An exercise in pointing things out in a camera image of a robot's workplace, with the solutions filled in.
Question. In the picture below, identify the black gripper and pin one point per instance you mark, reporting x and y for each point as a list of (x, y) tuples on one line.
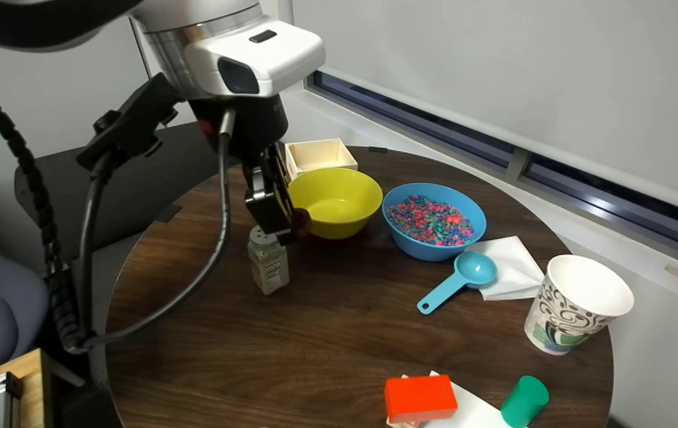
[(247, 126)]

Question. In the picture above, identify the clear glass spice bottle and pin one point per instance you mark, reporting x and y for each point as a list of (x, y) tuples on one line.
[(269, 263)]

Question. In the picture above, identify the yellow plastic bowl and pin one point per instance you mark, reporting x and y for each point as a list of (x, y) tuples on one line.
[(338, 208)]

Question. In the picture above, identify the colourful beads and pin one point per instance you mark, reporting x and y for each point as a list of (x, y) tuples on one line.
[(434, 219)]

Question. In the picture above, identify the blue plastic bowl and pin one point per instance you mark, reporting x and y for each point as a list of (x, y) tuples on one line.
[(430, 242)]

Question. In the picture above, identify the teal measuring scoop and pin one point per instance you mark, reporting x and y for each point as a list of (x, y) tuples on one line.
[(466, 277)]

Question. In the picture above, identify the orange rectangular block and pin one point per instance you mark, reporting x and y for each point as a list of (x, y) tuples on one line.
[(421, 398)]

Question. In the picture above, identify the white folded napkin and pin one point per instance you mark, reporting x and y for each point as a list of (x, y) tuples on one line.
[(518, 268)]

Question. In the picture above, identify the grey upholstered armchair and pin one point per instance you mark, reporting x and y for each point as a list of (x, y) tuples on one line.
[(5, 293)]

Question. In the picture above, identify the white roller blind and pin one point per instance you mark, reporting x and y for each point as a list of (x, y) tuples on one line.
[(530, 71)]

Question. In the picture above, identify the white paper sheet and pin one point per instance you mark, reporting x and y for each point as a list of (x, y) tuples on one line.
[(473, 411)]

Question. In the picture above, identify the light wooden crate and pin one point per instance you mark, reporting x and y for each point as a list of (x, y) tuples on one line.
[(32, 392)]

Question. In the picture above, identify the printed white paper cup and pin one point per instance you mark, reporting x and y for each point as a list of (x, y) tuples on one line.
[(572, 310)]

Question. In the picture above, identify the green plastic cup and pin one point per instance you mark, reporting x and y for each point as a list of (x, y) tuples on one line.
[(525, 399)]

